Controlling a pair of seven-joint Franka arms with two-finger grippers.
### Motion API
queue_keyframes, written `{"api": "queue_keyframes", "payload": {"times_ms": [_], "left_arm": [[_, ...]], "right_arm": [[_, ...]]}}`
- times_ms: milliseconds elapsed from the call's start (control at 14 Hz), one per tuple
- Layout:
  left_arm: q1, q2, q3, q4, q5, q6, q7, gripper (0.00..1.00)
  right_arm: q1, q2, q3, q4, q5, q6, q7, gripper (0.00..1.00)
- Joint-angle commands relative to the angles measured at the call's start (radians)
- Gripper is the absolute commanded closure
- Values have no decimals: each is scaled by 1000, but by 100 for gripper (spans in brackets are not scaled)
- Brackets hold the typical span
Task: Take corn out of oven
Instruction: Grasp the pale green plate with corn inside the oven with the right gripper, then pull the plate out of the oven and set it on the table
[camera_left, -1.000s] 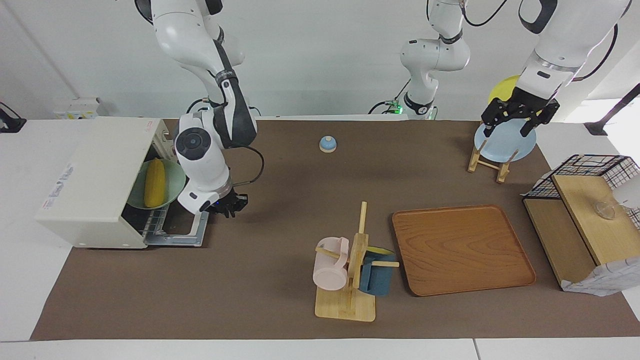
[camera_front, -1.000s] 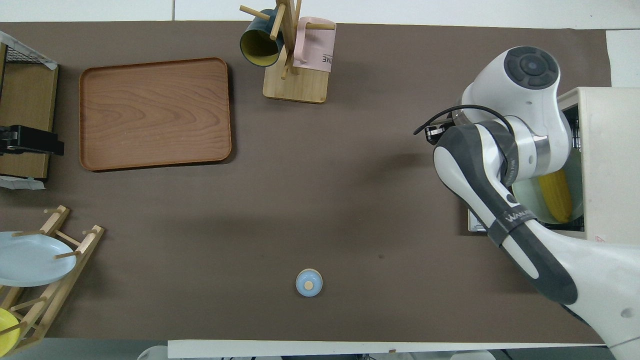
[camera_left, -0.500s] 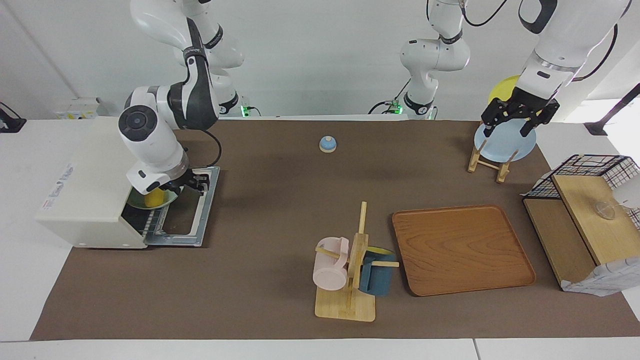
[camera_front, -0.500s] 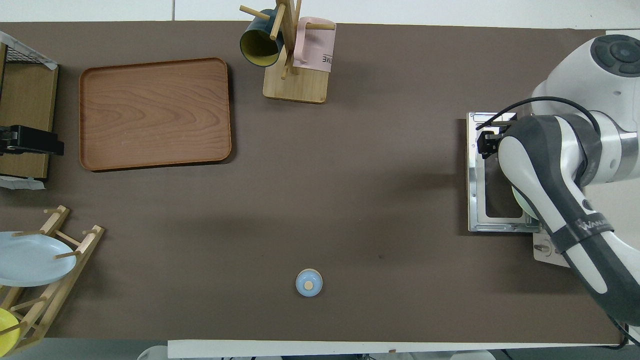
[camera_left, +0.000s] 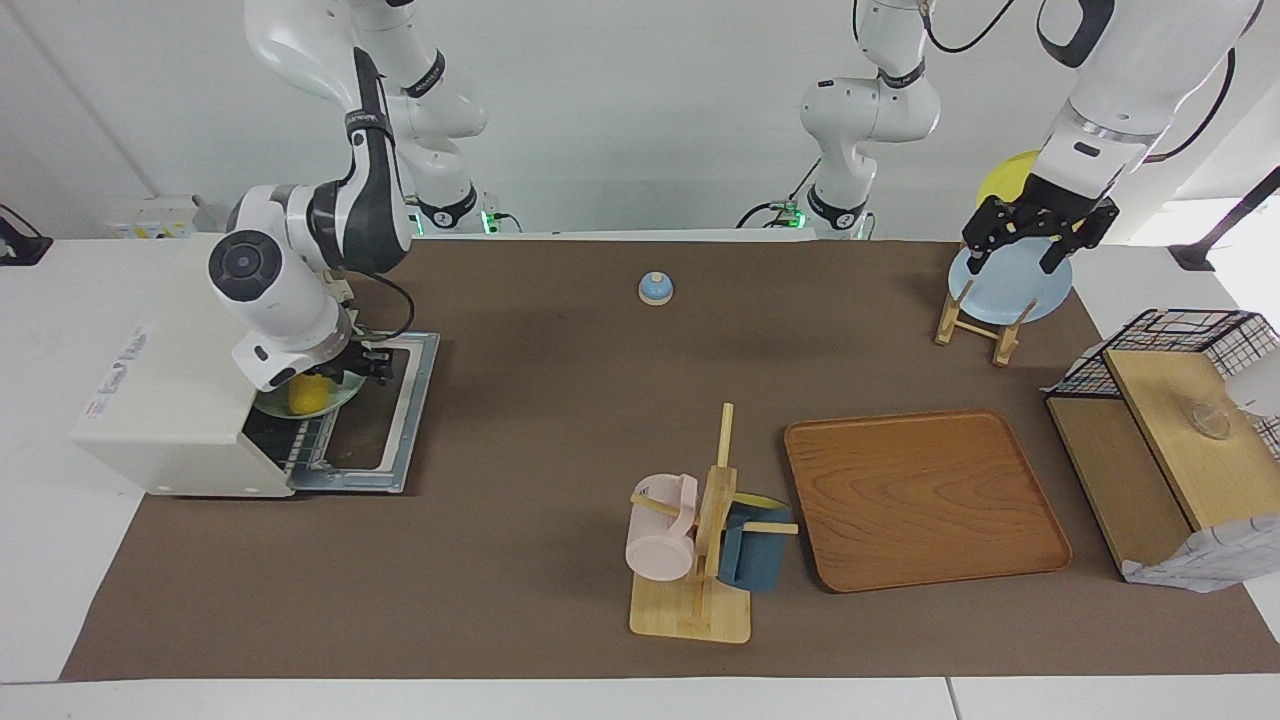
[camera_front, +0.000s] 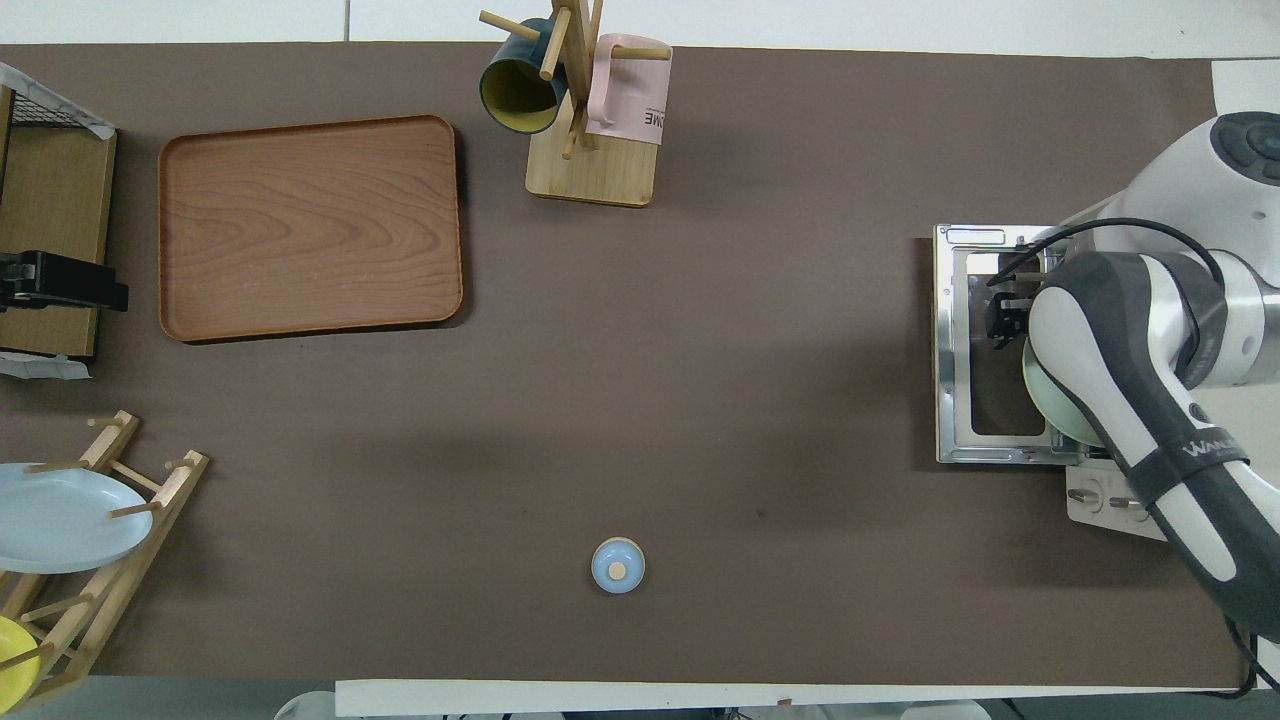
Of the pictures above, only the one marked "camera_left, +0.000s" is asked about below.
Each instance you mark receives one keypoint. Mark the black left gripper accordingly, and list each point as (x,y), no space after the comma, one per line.
(1055,205)

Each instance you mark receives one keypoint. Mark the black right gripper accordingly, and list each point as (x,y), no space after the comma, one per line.
(362,355)

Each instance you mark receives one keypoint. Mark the pale green plate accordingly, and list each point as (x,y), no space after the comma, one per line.
(345,392)

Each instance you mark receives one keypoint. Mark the yellow corn cob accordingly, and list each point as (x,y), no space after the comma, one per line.
(310,395)

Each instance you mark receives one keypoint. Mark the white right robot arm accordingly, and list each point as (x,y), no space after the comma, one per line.
(280,290)

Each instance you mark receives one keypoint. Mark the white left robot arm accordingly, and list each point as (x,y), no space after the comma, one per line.
(1120,90)

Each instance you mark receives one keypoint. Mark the white toaster oven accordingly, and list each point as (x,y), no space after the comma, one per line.
(170,400)

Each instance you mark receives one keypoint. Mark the light blue plate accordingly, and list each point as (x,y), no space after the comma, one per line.
(1010,292)

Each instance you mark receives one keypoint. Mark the yellow plate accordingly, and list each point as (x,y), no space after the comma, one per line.
(1005,180)

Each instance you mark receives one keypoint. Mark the wooden plate rack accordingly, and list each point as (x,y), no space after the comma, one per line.
(960,322)

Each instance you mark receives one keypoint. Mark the black stand foot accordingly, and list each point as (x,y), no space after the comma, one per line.
(1215,235)

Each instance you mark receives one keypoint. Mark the brown table mat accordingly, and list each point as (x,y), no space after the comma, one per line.
(560,420)

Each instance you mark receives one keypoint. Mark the dark wooden board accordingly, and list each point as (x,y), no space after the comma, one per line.
(1120,470)

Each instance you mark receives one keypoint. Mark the clear glass cup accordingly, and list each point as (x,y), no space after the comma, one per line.
(1210,420)

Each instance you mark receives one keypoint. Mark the white round object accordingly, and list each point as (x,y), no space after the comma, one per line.
(1262,385)

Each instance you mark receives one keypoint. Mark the light wooden board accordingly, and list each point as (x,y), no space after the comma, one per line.
(1190,460)

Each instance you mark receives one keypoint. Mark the white power box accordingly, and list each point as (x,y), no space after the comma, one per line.
(160,215)

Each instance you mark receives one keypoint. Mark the brown wooden tray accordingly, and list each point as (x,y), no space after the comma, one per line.
(925,500)

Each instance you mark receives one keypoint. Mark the blue call bell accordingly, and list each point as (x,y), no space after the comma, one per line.
(655,288)

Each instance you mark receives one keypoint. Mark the pink mug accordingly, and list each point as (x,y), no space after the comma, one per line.
(660,540)

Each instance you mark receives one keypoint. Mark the wooden mug stand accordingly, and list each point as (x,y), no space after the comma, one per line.
(712,520)

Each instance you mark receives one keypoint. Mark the white grid cloth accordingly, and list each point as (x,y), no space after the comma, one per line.
(1210,565)

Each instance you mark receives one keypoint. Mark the dark blue mug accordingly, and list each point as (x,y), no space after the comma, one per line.
(755,555)

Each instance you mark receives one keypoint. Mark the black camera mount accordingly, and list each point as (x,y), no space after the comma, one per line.
(20,243)

